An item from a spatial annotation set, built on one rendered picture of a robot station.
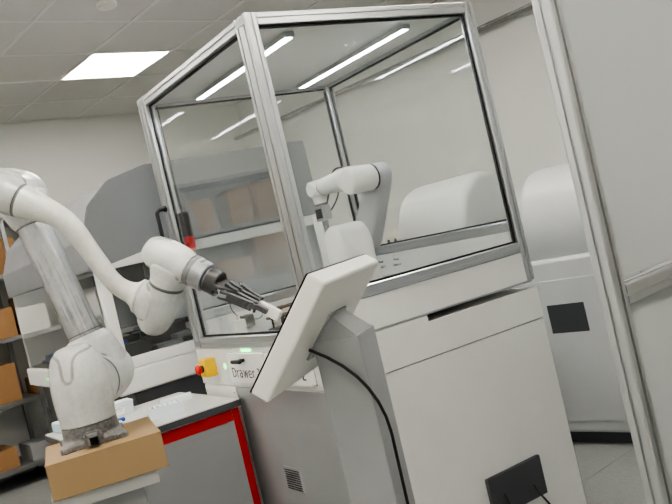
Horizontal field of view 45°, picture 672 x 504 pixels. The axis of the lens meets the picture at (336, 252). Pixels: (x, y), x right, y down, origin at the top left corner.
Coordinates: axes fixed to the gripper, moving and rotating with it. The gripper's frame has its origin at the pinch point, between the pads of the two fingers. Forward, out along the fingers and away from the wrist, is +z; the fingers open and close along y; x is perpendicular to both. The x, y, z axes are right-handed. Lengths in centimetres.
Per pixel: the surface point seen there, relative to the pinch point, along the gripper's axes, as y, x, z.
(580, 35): -19, -94, 48
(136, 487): -23, 54, -10
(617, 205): -22, -66, 69
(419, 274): 63, -9, 23
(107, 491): -28, 56, -15
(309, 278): -33.8, -26.5, 17.6
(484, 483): 64, 48, 72
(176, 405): 52, 75, -39
